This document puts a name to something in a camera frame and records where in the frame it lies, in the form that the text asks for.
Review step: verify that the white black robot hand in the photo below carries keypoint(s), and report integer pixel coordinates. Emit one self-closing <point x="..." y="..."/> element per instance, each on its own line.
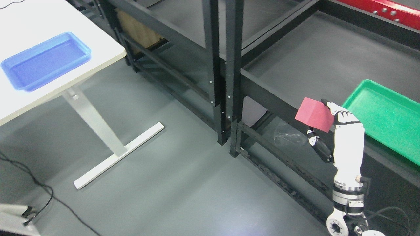
<point x="347" y="154"/>

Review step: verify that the pink foam block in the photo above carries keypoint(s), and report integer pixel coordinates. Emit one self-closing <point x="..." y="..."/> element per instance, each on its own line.
<point x="315" y="114"/>

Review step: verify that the green plastic tray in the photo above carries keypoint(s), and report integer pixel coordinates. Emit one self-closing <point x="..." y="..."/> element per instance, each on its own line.
<point x="388" y="117"/>

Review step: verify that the black metal shelf left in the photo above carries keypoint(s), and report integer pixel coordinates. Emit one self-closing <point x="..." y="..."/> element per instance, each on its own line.
<point x="186" y="62"/>

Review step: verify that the blue plastic tray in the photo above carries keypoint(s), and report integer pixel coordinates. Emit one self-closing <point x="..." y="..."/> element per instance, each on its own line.
<point x="35" y="67"/>

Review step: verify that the clear plastic bag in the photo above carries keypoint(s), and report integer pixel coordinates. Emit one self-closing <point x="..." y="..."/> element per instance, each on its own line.
<point x="286" y="135"/>

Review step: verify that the cardboard box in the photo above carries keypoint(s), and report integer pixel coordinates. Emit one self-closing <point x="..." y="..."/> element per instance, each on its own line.
<point x="139" y="32"/>

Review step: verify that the white table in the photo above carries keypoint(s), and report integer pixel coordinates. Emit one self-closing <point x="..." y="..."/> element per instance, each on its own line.
<point x="27" y="23"/>

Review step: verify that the red conveyor frame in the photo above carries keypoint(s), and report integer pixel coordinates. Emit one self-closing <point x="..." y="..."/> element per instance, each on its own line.
<point x="389" y="9"/>

